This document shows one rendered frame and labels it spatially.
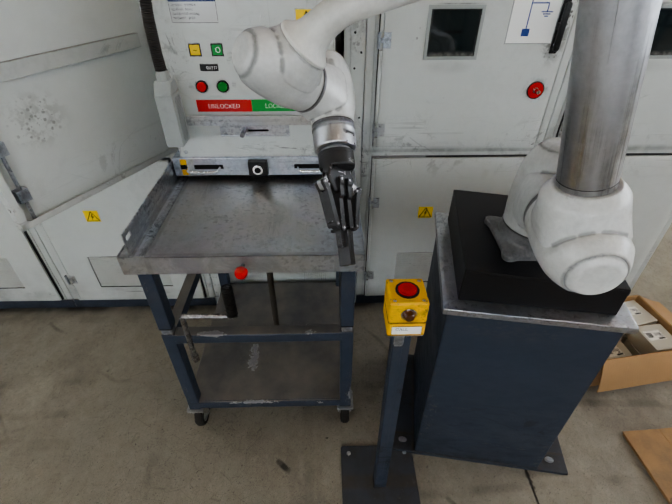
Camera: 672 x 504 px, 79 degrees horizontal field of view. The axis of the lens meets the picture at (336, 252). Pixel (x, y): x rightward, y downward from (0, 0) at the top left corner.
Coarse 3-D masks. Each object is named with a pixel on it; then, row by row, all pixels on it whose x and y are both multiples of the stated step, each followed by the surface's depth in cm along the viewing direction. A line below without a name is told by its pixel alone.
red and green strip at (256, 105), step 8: (200, 104) 120; (208, 104) 120; (216, 104) 120; (224, 104) 120; (232, 104) 120; (240, 104) 120; (248, 104) 120; (256, 104) 120; (264, 104) 120; (272, 104) 120
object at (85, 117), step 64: (0, 0) 96; (64, 0) 108; (128, 0) 124; (0, 64) 98; (64, 64) 111; (128, 64) 130; (0, 128) 103; (64, 128) 117; (128, 128) 136; (0, 192) 105; (64, 192) 122
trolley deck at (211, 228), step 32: (192, 192) 128; (224, 192) 128; (256, 192) 128; (288, 192) 128; (192, 224) 114; (224, 224) 114; (256, 224) 114; (288, 224) 114; (320, 224) 114; (160, 256) 103; (192, 256) 103; (224, 256) 103; (256, 256) 103; (288, 256) 103; (320, 256) 103
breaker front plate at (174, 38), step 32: (160, 0) 104; (224, 0) 104; (256, 0) 104; (288, 0) 105; (320, 0) 105; (160, 32) 108; (192, 32) 109; (224, 32) 109; (192, 64) 113; (224, 64) 114; (192, 96) 119; (224, 96) 119; (256, 96) 119; (192, 128) 125; (224, 128) 125; (288, 128) 125
